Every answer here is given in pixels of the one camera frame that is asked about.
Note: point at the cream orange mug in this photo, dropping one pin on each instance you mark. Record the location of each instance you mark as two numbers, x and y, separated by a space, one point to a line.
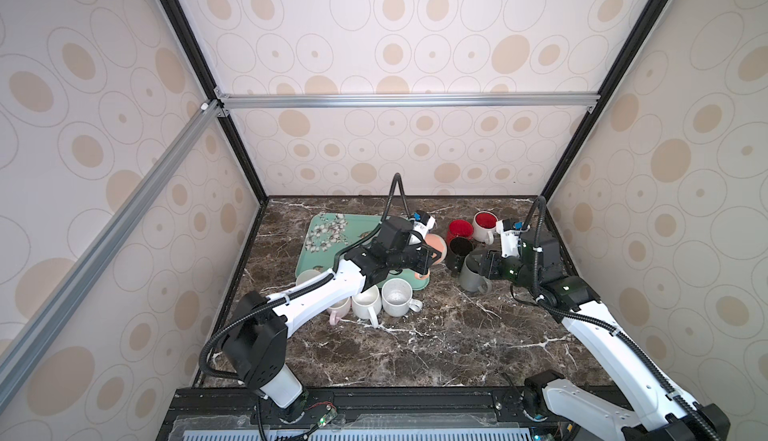
437 244

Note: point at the light grey mug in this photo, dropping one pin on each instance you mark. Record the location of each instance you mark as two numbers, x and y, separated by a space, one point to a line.
310 276

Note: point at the green floral bird tray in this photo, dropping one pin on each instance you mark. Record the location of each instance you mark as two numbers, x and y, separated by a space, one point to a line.
329 233

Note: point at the left diagonal aluminium bar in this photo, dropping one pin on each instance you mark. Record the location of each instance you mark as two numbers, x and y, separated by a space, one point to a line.
39 333

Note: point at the black corner frame post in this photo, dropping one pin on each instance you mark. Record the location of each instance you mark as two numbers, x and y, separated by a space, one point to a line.
195 56

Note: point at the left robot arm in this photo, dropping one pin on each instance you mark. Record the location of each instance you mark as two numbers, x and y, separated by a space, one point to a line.
252 347

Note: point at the white mug back row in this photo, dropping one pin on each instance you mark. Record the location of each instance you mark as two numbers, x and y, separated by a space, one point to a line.
484 227

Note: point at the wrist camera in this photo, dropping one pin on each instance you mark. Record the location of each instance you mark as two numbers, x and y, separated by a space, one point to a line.
509 232
400 232

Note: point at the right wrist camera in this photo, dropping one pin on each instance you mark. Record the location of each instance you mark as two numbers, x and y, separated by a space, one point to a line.
509 232

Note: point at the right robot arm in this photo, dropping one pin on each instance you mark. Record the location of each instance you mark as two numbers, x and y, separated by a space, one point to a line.
660 409

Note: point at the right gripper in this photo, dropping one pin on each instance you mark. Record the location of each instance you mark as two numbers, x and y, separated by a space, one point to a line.
493 260

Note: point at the green led circuit board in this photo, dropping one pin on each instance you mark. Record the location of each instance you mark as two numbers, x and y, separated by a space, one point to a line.
322 414

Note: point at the right black corner post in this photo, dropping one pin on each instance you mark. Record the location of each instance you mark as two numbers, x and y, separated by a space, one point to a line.
647 20

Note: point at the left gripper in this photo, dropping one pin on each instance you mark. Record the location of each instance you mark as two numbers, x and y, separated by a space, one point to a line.
423 262

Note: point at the white round mug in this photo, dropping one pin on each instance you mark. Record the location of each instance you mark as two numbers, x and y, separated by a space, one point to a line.
367 305

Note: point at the red mug black handle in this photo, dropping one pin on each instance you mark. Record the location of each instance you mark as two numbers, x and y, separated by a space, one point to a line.
459 228

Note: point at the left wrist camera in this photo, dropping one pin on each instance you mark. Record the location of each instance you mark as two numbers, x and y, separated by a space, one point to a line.
400 232

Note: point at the pink mug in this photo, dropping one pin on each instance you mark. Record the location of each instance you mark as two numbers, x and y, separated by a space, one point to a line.
339 310

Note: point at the dark grey mug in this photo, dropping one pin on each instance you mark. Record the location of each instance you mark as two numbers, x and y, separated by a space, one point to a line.
472 277

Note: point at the cream speckled mug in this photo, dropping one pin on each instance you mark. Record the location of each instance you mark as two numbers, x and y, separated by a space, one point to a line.
397 298

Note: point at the horizontal aluminium bar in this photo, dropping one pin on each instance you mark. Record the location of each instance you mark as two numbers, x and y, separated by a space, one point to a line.
421 100

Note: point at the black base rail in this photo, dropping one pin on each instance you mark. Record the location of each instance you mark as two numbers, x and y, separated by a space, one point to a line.
456 413

